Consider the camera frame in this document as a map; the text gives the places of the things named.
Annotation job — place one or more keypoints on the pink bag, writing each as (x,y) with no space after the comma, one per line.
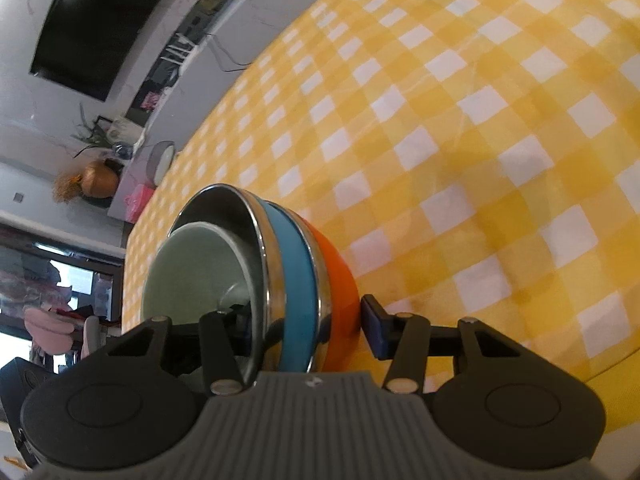
(139,201)

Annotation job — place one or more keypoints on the brown vase with dried flowers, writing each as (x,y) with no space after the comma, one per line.
(95,180)

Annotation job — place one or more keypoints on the green ceramic bowl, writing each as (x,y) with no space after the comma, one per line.
(200,270)

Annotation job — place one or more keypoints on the white television cabinet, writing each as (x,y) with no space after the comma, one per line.
(240,20)

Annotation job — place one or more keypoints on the glass sliding door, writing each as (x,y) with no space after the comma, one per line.
(60,270)

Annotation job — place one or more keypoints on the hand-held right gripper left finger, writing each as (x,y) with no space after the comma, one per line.
(220,345)

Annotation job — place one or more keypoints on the blue glass vase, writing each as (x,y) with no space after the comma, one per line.
(121,149)

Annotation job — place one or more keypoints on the green plant in white pot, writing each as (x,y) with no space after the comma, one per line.
(100,135)

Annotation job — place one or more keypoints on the grey oval chair back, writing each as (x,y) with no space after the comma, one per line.
(162,160)

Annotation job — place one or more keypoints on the black television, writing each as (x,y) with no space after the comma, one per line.
(100,15)

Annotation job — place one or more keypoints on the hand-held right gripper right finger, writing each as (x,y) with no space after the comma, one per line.
(377,325)

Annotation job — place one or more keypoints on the white router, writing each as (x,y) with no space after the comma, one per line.
(179,50)

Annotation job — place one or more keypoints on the yellow checked tablecloth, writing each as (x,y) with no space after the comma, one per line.
(450,160)

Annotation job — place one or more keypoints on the orange steel bowl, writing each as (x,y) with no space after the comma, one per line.
(337,270)

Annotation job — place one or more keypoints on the pink chair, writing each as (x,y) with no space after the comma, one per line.
(50,332)

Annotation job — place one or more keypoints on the blue steel bowl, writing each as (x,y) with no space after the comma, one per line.
(295,280)

